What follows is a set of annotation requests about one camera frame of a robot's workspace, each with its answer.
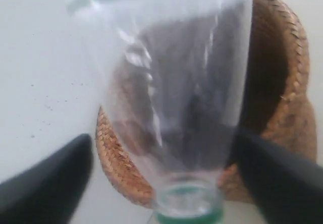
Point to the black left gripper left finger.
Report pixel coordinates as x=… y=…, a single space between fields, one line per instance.
x=50 y=191

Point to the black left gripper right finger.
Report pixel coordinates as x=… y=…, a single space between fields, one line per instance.
x=286 y=187

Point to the clear plastic bottle green label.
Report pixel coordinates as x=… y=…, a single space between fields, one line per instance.
x=172 y=75

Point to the brown woven wicker basket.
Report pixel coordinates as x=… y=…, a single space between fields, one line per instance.
x=275 y=106

